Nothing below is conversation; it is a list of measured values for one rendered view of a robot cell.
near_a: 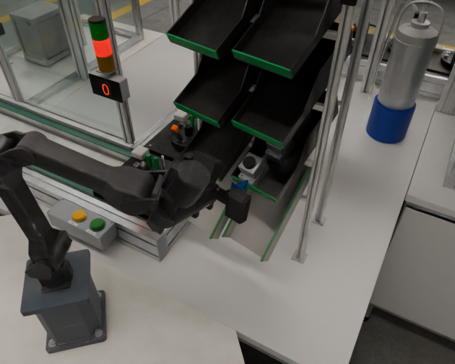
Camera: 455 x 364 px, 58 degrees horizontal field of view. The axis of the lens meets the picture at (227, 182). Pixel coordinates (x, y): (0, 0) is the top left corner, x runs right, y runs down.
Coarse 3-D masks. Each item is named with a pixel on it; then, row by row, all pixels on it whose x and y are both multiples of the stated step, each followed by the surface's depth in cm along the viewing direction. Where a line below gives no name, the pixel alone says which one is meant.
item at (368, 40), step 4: (356, 24) 208; (368, 24) 203; (352, 28) 196; (356, 28) 203; (352, 32) 200; (352, 36) 206; (368, 36) 212; (372, 36) 212; (368, 40) 209; (372, 40) 209; (364, 44) 205; (368, 44) 206; (364, 48) 202; (368, 48) 202; (364, 52) 199; (368, 52) 199; (364, 56) 198
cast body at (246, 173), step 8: (248, 152) 97; (248, 160) 94; (256, 160) 95; (264, 160) 100; (240, 168) 96; (248, 168) 94; (256, 168) 94; (264, 168) 98; (240, 176) 98; (248, 176) 97; (256, 176) 96; (256, 184) 98
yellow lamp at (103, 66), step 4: (96, 56) 123; (108, 56) 123; (112, 56) 124; (100, 60) 123; (104, 60) 123; (108, 60) 124; (112, 60) 125; (100, 64) 124; (104, 64) 124; (108, 64) 124; (112, 64) 125; (100, 68) 125; (104, 68) 125; (108, 68) 125; (112, 68) 126
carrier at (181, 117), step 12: (180, 120) 157; (192, 120) 149; (168, 132) 152; (180, 132) 149; (192, 132) 147; (144, 144) 147; (156, 144) 147; (168, 144) 147; (180, 144) 144; (168, 156) 142
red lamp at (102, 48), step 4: (92, 40) 120; (104, 40) 120; (108, 40) 121; (96, 44) 120; (100, 44) 120; (104, 44) 120; (108, 44) 121; (96, 48) 121; (100, 48) 121; (104, 48) 121; (108, 48) 122; (96, 52) 122; (100, 52) 121; (104, 52) 122; (108, 52) 122; (112, 52) 124; (100, 56) 122; (104, 56) 122
